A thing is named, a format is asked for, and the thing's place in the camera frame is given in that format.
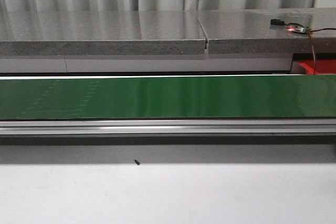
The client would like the grey stone countertop slab right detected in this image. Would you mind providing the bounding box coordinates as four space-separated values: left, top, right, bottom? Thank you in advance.
197 8 335 54

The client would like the grey stone countertop slab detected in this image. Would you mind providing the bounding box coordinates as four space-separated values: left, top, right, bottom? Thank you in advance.
197 8 335 54
1 11 206 56

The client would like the black usb plug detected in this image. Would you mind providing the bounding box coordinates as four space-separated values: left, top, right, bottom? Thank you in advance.
270 19 286 26

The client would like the green conveyor belt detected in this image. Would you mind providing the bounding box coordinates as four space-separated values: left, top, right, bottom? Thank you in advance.
1 75 335 120

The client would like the grey stone countertop slab left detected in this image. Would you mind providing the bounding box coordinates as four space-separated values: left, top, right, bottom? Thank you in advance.
1 11 206 56

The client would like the small green circuit board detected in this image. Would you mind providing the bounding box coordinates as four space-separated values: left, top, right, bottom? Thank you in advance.
287 26 311 35

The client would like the red plastic bin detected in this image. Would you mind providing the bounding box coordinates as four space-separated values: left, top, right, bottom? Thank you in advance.
299 59 336 75

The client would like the aluminium conveyor side rail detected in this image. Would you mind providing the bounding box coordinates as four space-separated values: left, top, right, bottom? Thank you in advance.
1 118 335 137

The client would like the red and brown wire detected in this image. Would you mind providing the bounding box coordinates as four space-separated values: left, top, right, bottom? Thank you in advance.
306 28 336 76

